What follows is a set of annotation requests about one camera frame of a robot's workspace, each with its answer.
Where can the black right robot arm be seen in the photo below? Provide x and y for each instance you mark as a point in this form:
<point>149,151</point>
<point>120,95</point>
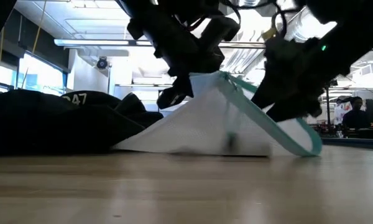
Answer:
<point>354,31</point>

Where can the black tripod stand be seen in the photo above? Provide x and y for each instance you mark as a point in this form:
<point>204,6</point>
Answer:
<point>328,105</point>

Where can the white cloth item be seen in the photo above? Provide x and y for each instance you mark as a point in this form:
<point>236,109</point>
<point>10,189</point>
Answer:
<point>338,113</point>

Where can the person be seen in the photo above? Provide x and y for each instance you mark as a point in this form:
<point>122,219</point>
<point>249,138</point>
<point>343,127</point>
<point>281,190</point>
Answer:
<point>356,119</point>

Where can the black aluminium table frame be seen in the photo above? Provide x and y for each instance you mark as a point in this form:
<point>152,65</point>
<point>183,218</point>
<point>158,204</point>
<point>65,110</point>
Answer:
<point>360,143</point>

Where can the white mesh zip pouch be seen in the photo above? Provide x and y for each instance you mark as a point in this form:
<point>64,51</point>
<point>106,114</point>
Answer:
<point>199,124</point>

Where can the silver ventilation duct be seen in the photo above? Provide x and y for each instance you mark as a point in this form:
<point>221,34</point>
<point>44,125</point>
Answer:
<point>304,28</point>

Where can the black wall dome camera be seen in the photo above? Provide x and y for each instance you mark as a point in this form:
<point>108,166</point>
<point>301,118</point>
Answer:
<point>102,63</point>

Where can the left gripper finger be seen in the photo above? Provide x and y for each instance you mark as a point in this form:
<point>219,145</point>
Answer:
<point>212,60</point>
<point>175,93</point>

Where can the black backpack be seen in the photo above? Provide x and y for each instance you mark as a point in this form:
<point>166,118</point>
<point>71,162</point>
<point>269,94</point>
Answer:
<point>34,124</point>

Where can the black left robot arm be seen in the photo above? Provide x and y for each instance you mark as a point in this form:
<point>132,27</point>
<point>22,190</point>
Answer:
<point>133,4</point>

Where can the long ceiling light fixture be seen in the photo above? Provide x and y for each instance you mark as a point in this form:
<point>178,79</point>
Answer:
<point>90,42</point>

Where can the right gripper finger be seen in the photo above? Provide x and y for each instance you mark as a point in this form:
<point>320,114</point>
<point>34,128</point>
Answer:
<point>265,95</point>
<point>290,112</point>

